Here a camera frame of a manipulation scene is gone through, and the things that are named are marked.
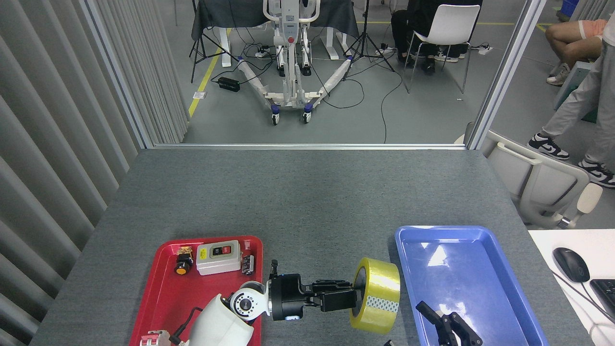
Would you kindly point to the pale grey office chair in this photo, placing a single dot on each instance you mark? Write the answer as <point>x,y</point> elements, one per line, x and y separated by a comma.
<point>543,182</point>

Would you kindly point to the blue plastic tray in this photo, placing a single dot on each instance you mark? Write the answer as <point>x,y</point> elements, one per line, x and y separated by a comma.
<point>461,269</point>

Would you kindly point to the black computer mouse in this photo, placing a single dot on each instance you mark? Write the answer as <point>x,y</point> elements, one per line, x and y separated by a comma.
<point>571,264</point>

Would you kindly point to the yellow tape roll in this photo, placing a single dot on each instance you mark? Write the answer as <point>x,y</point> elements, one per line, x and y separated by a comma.
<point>379,288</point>

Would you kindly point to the red plastic tray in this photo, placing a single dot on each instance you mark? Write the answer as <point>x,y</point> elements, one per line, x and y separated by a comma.
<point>163,298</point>

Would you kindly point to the black camera tripod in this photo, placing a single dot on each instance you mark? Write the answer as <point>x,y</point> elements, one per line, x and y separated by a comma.
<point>366,29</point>

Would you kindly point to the standing person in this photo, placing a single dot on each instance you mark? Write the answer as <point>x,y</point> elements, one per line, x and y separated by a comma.
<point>576,105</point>

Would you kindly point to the black orange push button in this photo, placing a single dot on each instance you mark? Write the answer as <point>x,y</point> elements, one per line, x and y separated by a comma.
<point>184,265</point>

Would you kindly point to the green plastic case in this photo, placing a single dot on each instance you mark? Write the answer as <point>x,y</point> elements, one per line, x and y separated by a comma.
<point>592,115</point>

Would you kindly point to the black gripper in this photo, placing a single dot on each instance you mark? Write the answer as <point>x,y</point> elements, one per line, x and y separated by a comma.
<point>286,298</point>

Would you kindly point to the red white terminal block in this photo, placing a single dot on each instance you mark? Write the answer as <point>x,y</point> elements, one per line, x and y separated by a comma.
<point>151,339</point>

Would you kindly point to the beige switch box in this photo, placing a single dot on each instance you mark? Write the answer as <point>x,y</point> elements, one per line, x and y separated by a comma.
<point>218,262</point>

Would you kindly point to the seated person with bare legs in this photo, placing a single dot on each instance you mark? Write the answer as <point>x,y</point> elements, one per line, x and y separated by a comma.
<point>567,38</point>

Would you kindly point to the desk with black cloth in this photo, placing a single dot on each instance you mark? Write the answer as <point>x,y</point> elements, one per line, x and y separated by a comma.
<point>230,12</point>

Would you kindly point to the white power strip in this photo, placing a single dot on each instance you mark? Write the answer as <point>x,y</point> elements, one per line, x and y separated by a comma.
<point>262,54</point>
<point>485,49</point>

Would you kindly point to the black keyboard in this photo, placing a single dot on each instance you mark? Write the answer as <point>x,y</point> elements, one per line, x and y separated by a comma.
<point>605,295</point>

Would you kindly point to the white stand on wheels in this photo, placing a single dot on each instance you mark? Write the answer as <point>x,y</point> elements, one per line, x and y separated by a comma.
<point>288,72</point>

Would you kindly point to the silver frame post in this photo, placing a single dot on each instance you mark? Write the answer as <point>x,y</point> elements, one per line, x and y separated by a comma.
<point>504,72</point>
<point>117,72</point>

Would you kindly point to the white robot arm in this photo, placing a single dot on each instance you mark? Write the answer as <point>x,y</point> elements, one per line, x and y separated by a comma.
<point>221,322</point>

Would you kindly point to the seated person in black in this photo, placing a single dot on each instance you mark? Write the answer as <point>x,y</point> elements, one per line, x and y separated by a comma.
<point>408,24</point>

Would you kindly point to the grey flat box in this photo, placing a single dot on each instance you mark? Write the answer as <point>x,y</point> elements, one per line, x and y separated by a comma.
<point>571,79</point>

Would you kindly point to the silver frame rail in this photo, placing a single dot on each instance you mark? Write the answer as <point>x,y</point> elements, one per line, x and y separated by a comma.
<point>307,146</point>

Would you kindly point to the white floor label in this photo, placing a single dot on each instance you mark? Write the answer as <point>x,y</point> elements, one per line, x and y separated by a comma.
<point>200,94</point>

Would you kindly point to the white side table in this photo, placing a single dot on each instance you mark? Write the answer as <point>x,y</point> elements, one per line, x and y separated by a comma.
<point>552,250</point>

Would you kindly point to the white plastic chair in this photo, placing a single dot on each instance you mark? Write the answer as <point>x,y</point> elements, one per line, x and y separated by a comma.
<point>451,24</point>

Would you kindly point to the small black electrical component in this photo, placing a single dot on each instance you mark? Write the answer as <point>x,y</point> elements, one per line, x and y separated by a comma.
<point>248,265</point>

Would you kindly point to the black power adapter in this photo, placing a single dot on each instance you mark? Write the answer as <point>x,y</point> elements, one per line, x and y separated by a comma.
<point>229,84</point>

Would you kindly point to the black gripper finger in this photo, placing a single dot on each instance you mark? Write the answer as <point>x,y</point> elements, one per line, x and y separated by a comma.
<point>454,329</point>

